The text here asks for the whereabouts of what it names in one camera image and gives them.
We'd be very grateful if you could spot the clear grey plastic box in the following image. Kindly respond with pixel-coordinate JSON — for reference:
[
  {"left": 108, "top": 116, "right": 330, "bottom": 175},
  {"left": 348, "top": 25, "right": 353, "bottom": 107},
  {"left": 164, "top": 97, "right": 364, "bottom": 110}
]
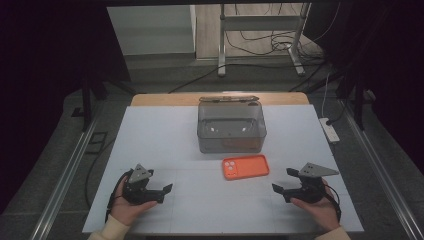
[{"left": 196, "top": 95, "right": 268, "bottom": 155}]

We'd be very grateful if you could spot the person's left hand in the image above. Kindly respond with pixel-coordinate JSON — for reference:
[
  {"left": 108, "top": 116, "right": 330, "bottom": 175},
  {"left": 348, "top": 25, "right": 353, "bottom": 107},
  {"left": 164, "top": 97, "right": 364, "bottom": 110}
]
[{"left": 109, "top": 174, "right": 158, "bottom": 228}]

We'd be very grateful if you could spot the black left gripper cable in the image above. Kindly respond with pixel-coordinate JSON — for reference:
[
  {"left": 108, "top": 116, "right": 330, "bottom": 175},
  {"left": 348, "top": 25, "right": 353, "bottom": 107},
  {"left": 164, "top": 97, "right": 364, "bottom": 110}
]
[{"left": 104, "top": 168, "right": 134, "bottom": 224}]

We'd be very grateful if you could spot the grey metal stand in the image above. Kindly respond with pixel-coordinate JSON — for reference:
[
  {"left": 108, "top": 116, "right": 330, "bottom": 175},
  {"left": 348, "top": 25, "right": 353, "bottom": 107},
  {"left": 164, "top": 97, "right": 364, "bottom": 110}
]
[{"left": 217, "top": 2, "right": 313, "bottom": 78}]

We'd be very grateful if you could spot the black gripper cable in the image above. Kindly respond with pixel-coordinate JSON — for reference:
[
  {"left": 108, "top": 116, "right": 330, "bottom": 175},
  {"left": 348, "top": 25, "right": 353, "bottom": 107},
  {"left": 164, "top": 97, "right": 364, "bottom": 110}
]
[
  {"left": 321, "top": 182, "right": 343, "bottom": 223},
  {"left": 104, "top": 168, "right": 134, "bottom": 224}
]

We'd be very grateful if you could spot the white cable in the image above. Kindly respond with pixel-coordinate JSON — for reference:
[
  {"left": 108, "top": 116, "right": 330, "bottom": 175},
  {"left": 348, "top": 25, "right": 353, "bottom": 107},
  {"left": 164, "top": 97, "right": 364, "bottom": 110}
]
[{"left": 320, "top": 71, "right": 332, "bottom": 119}]

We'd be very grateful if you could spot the white cabinet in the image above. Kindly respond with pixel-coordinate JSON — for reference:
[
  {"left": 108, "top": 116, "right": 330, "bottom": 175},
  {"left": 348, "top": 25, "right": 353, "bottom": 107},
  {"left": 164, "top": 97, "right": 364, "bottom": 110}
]
[{"left": 106, "top": 4, "right": 198, "bottom": 56}]

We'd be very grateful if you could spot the tangle of black cables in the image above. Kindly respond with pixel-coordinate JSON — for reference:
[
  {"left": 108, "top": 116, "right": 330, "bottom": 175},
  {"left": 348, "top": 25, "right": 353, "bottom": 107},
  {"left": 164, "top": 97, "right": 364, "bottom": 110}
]
[{"left": 224, "top": 2, "right": 327, "bottom": 62}]

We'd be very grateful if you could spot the white table board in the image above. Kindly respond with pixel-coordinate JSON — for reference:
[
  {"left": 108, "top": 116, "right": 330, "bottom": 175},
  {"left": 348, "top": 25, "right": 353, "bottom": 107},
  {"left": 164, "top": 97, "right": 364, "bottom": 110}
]
[{"left": 82, "top": 104, "right": 365, "bottom": 234}]

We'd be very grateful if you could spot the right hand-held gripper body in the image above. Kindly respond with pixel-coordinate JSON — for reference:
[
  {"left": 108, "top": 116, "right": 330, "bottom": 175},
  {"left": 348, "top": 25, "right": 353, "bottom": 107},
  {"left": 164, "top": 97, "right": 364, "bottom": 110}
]
[{"left": 292, "top": 162, "right": 341, "bottom": 204}]

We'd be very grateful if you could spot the long black floor cable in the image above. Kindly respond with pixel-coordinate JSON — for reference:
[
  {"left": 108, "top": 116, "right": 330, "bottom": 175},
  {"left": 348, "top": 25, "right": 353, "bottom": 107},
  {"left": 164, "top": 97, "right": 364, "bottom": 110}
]
[{"left": 167, "top": 62, "right": 323, "bottom": 95}]

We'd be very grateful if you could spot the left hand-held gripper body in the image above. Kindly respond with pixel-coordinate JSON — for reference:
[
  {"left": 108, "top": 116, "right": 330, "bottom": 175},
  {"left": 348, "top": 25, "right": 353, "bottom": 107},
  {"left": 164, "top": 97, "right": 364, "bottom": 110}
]
[{"left": 121, "top": 163, "right": 166, "bottom": 205}]

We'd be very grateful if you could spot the white power strip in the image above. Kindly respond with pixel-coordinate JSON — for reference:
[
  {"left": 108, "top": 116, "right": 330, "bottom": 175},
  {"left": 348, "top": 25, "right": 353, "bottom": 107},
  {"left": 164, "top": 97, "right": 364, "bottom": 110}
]
[{"left": 318, "top": 117, "right": 341, "bottom": 145}]

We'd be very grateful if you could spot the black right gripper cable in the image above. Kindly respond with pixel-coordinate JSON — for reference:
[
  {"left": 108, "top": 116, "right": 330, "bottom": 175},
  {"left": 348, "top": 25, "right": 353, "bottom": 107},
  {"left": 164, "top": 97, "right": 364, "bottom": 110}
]
[{"left": 321, "top": 182, "right": 343, "bottom": 223}]

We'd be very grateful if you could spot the aluminium rail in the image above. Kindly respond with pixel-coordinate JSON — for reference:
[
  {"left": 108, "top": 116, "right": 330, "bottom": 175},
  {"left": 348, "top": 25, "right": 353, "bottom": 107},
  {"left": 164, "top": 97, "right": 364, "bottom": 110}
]
[
  {"left": 339, "top": 99, "right": 424, "bottom": 240},
  {"left": 29, "top": 118, "right": 98, "bottom": 240}
]

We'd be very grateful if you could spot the person's right hand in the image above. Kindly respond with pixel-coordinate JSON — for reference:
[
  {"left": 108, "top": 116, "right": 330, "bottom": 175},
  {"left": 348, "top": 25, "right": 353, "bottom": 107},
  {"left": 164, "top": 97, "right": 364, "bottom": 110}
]
[{"left": 289, "top": 177, "right": 341, "bottom": 233}]

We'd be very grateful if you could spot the black plug cable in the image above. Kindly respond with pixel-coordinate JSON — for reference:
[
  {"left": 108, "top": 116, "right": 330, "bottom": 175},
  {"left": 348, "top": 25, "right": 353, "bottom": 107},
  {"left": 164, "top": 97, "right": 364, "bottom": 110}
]
[{"left": 325, "top": 87, "right": 351, "bottom": 127}]

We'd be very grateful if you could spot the orange phone case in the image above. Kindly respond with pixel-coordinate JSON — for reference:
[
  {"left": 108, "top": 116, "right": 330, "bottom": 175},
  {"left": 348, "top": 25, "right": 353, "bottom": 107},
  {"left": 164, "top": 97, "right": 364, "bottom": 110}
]
[{"left": 222, "top": 153, "right": 270, "bottom": 181}]

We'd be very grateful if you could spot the wooden table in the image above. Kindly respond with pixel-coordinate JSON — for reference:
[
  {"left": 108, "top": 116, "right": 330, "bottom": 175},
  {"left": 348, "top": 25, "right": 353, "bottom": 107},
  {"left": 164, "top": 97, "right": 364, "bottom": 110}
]
[{"left": 130, "top": 91, "right": 311, "bottom": 107}]

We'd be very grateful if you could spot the black stand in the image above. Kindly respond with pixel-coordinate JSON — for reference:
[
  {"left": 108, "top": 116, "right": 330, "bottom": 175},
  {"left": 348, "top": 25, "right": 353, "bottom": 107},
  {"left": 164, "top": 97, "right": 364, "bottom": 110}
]
[
  {"left": 335, "top": 64, "right": 378, "bottom": 132},
  {"left": 70, "top": 58, "right": 136, "bottom": 132}
]

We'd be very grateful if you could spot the thin black floor cable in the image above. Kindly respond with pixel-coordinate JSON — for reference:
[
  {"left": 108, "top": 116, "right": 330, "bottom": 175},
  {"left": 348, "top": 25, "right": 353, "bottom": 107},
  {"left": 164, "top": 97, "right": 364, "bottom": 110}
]
[{"left": 84, "top": 137, "right": 116, "bottom": 208}]

